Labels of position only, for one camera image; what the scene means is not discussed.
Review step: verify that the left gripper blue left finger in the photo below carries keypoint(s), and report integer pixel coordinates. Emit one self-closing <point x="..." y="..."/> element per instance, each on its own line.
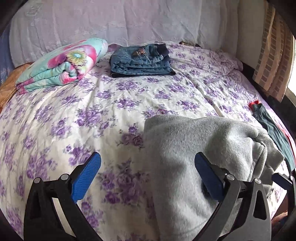
<point x="41" y="221"/>

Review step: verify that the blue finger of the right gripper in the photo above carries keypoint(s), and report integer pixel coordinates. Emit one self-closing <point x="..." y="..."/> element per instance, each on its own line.
<point x="285" y="182"/>

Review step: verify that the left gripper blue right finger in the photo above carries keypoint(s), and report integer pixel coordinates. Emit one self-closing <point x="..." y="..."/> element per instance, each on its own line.
<point x="242" y="212"/>

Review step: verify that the grey fleece sweatpants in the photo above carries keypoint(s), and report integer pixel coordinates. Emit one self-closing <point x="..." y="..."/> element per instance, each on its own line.
<point x="181" y="154"/>

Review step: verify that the person right hand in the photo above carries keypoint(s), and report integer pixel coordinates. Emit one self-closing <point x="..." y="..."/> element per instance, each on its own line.
<point x="277" y="219"/>

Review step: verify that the dark green pants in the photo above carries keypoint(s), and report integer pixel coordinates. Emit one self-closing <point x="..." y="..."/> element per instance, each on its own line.
<point x="281" y="138"/>

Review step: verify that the purple floral bed sheet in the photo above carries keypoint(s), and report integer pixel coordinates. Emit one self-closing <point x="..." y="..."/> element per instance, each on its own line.
<point x="50" y="131"/>

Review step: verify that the beige checked curtain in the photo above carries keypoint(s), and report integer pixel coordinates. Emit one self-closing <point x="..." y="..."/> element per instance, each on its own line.
<point x="274" y="66"/>

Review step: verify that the orange brown pillow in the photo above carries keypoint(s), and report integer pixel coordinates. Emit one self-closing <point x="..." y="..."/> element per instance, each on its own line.
<point x="8" y="89"/>

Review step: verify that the folded floral turquoise pink blanket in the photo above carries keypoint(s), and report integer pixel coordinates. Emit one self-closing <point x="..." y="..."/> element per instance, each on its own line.
<point x="64" y="65"/>

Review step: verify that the blue patterned cloth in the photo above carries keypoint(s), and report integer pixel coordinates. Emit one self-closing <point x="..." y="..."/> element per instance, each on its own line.
<point x="6" y="64"/>

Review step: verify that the folded blue denim jeans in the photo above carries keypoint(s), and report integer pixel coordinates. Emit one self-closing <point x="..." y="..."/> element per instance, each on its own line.
<point x="151" y="59"/>

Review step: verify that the white lace covered headboard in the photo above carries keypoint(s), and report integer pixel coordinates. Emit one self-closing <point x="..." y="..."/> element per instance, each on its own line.
<point x="39" y="27"/>

